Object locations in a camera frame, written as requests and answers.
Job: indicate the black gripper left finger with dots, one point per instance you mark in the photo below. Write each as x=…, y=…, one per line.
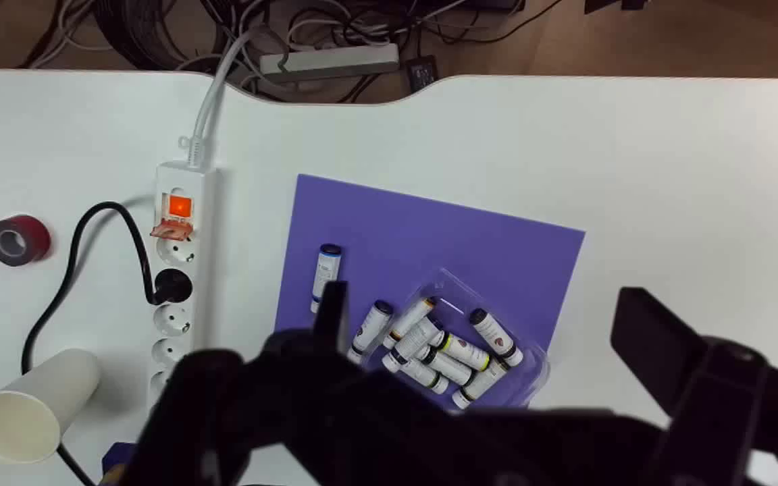
x=334, y=314

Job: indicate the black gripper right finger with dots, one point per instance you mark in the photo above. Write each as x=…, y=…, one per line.
x=669, y=356

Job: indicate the small blue object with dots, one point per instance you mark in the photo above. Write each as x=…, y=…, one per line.
x=117, y=461

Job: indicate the purple paper sheet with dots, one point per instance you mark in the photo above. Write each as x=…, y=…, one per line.
x=425, y=245

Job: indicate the clear tray of vials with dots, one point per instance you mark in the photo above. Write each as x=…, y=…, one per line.
x=448, y=288

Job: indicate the white power strip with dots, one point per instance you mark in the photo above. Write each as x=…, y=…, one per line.
x=182, y=260

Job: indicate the grey power bar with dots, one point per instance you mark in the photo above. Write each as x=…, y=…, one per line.
x=331, y=59

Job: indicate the small black adapter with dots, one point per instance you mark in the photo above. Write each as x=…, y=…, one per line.
x=421, y=72

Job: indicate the white paper cup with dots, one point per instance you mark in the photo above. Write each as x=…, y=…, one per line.
x=39, y=407

